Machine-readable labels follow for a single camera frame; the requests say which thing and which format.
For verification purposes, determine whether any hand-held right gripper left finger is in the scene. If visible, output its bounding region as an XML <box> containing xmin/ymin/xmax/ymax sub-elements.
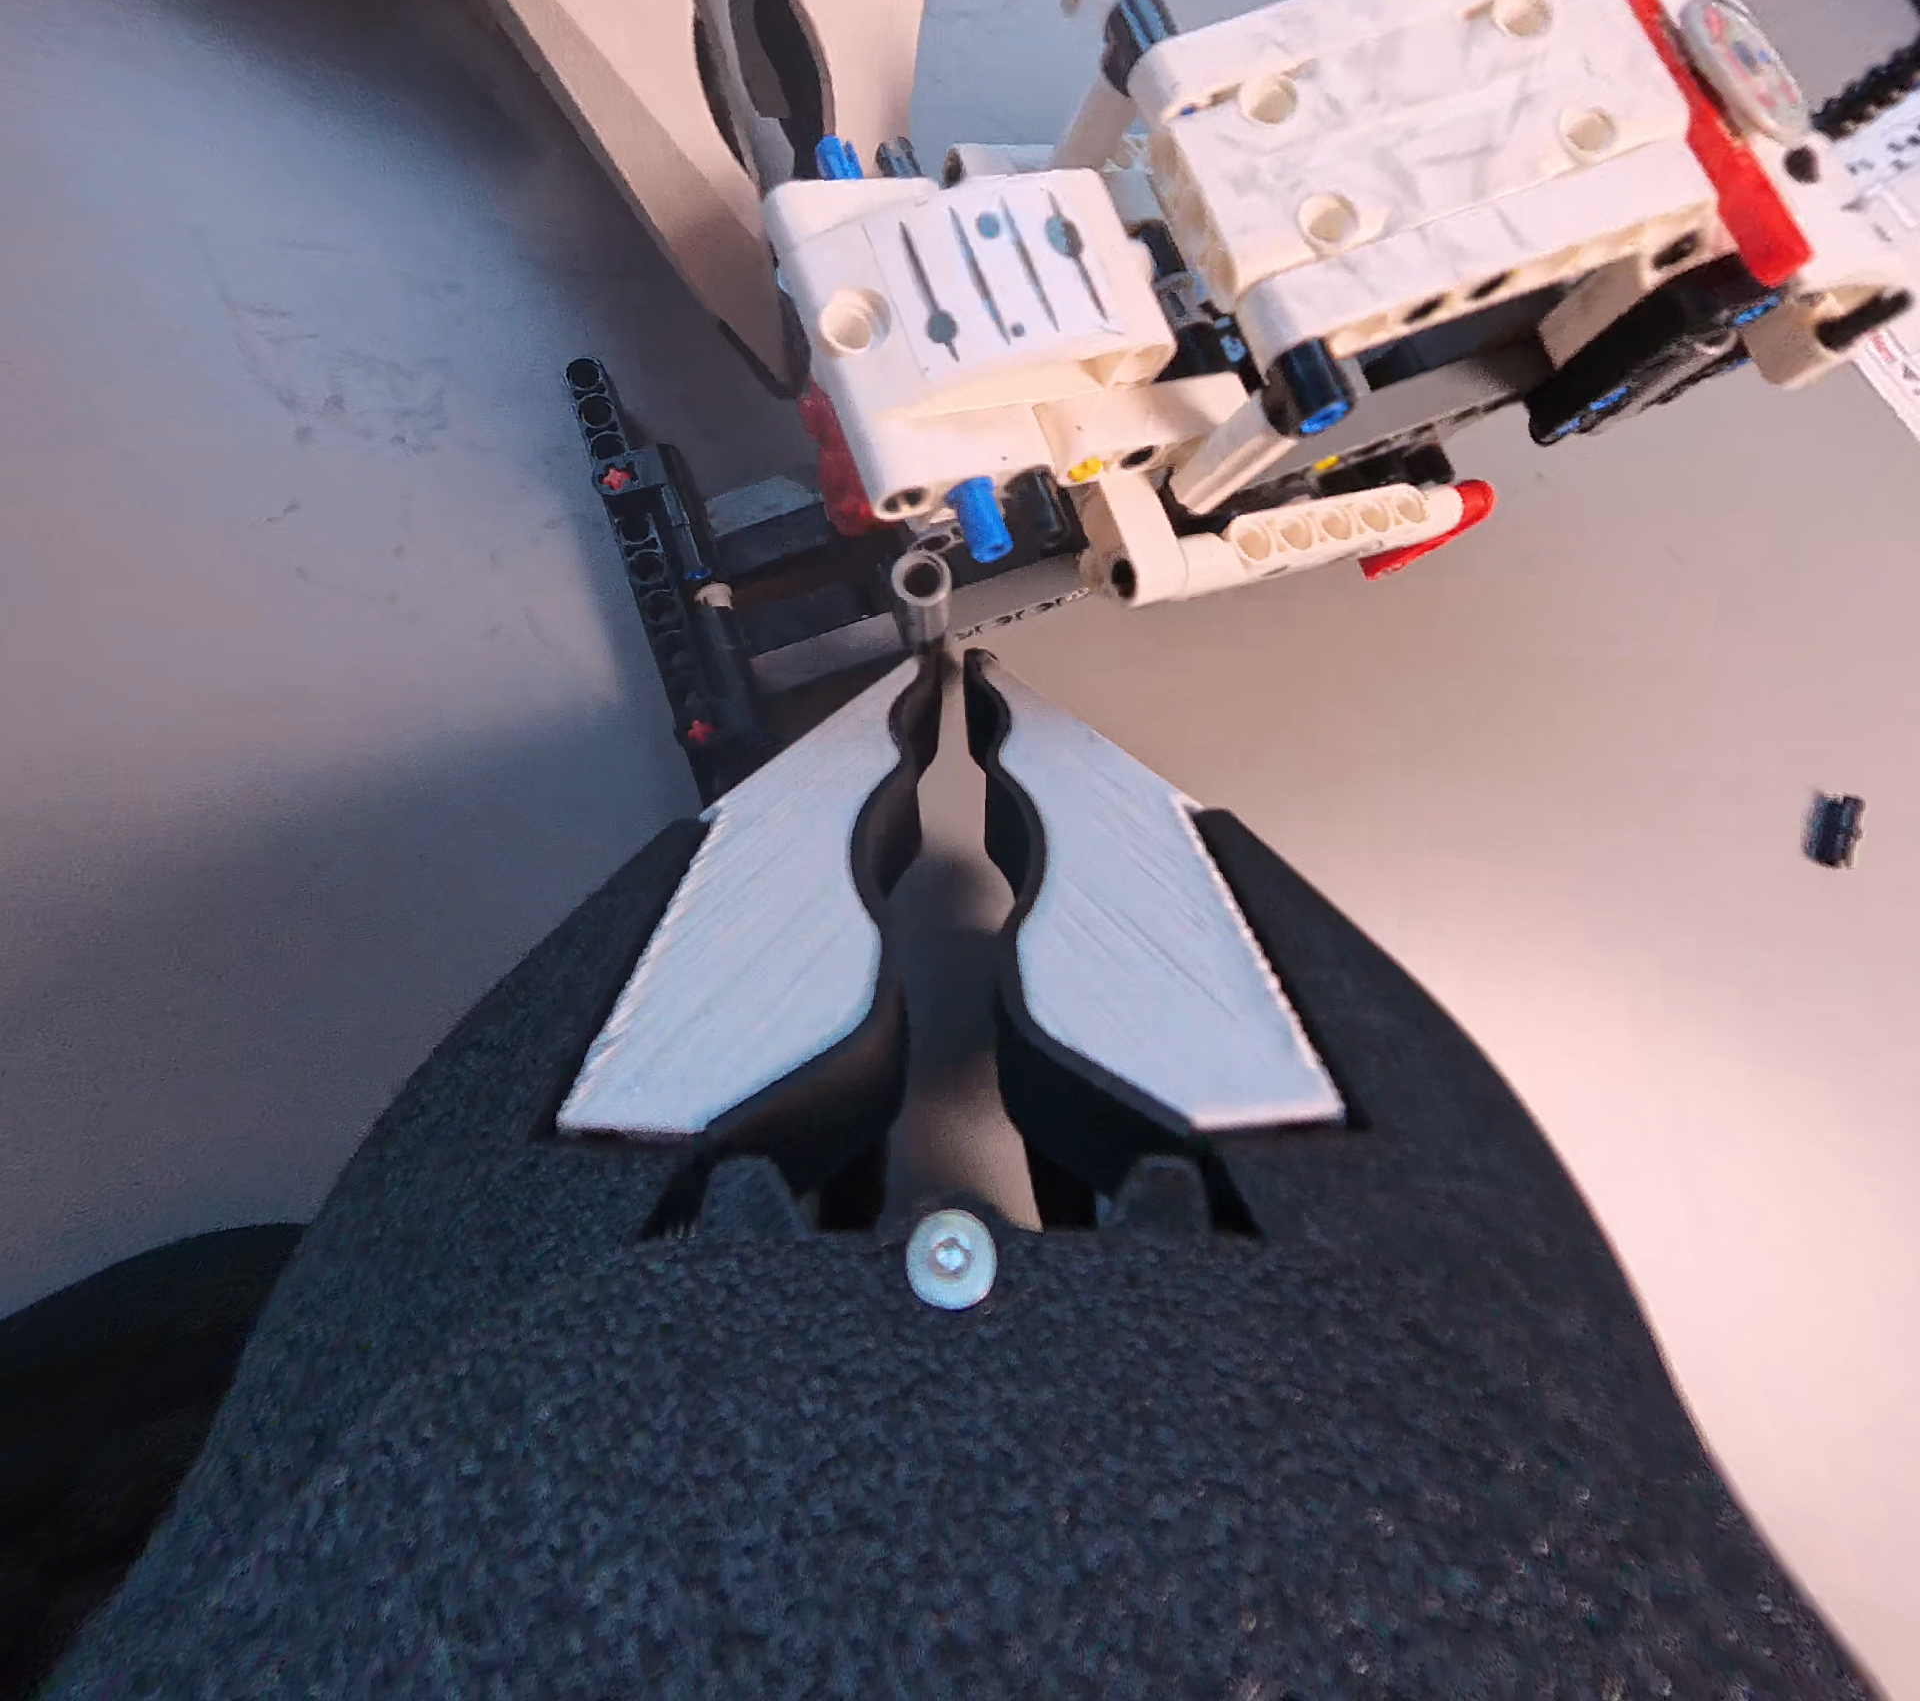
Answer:
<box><xmin>555</xmin><ymin>651</ymin><xmax>943</xmax><ymax>1141</ymax></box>

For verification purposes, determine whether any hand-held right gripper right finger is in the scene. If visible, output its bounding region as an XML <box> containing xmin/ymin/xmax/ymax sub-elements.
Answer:
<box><xmin>960</xmin><ymin>649</ymin><xmax>1350</xmax><ymax>1136</ymax></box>

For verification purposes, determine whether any white toy brick truck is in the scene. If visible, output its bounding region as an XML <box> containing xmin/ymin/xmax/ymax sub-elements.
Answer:
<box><xmin>562</xmin><ymin>0</ymin><xmax>1920</xmax><ymax>806</ymax></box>

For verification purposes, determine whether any grey desk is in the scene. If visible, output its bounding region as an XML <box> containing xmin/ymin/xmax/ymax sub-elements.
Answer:
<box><xmin>0</xmin><ymin>0</ymin><xmax>1920</xmax><ymax>1701</ymax></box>

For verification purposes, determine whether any white sticker sheet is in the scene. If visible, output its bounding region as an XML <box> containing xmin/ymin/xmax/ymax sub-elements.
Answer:
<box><xmin>1819</xmin><ymin>87</ymin><xmax>1920</xmax><ymax>442</ymax></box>

